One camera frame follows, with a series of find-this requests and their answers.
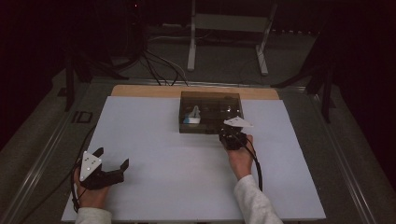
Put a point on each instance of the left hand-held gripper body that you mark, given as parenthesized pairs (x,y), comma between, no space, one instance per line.
(99,177)

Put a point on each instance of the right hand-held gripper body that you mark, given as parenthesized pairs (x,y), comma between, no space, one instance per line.
(233,137)

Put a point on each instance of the dark transparent drawer box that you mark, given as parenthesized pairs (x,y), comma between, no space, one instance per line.
(205,105)

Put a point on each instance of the small white and blue toy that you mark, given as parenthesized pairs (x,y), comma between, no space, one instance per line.
(192,117)

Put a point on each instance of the person's left hand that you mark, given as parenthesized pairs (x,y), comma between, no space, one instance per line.
(91,197)

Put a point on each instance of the person's right hand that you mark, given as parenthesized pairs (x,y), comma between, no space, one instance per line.
(241,161)

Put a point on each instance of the white table mat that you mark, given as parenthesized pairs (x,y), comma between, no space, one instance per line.
(162,168)

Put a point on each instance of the black tripod stand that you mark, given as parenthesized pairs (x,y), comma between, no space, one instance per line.
(70,87)
(325,90)

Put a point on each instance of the white metal stand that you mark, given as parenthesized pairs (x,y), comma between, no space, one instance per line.
(229,22)

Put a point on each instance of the metal floor rail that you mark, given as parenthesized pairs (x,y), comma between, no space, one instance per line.
(36,168)
(342,158)

